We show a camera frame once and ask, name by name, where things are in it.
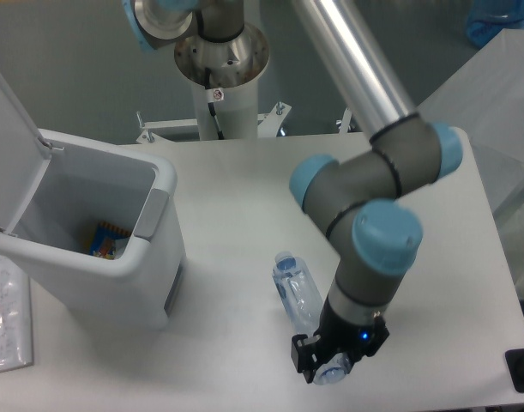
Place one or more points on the colourful snack packet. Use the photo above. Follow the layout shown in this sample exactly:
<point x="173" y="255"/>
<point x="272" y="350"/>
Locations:
<point x="109" y="241"/>

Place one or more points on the black device at edge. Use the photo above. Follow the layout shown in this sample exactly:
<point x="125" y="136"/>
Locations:
<point x="515" y="363"/>

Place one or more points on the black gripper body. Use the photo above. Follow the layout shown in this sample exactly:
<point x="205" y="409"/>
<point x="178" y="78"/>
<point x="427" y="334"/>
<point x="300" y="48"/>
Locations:
<point x="337" y="336"/>

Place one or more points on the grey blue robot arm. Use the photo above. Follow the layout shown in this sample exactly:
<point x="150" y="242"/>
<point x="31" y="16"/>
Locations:
<point x="352" y="203"/>

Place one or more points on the white trash can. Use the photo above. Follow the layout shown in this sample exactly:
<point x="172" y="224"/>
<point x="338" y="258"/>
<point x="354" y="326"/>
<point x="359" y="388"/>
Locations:
<point x="56" y="188"/>

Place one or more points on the clear plastic water bottle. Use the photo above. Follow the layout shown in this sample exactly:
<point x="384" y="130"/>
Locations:
<point x="303" y="304"/>

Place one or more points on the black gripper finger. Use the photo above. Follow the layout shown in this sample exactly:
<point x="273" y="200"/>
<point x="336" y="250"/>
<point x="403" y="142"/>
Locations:
<point x="369" y="342"/>
<point x="304" y="356"/>

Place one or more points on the blue plastic bag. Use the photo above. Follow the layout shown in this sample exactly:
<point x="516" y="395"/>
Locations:
<point x="486" y="19"/>

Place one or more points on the white paper sheet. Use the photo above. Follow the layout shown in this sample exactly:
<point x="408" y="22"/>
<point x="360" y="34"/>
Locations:
<point x="16" y="331"/>

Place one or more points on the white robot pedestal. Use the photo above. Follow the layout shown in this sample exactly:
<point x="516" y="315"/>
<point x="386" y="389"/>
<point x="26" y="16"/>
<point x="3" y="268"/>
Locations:
<point x="228" y="112"/>

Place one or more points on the white pedestal base frame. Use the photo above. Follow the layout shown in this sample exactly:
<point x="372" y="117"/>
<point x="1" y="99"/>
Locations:
<point x="270" y="124"/>

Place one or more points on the transparent acrylic box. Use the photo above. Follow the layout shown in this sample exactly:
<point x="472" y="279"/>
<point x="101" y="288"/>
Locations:
<point x="503" y="179"/>

